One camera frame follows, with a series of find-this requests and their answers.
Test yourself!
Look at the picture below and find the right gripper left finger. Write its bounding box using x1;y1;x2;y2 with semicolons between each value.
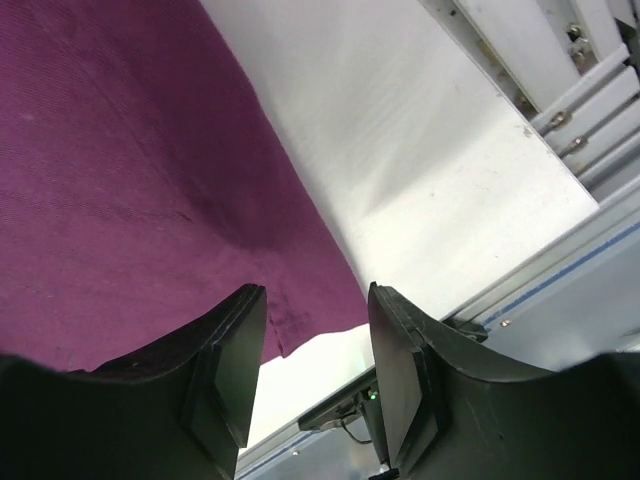
79;283;268;449

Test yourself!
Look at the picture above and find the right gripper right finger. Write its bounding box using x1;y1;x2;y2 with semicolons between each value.
366;281;561;476

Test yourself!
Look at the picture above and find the purple cloth wrap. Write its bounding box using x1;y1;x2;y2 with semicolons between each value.
1;1;366;370

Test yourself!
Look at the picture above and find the front aluminium rail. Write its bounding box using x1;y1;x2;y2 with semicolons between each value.
237;187;639;479

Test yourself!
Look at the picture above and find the aluminium rail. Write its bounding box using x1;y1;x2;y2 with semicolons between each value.
237;187;639;479
423;0;639;201

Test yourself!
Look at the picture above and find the right side aluminium rail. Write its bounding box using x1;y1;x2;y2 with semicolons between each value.
423;0;639;201

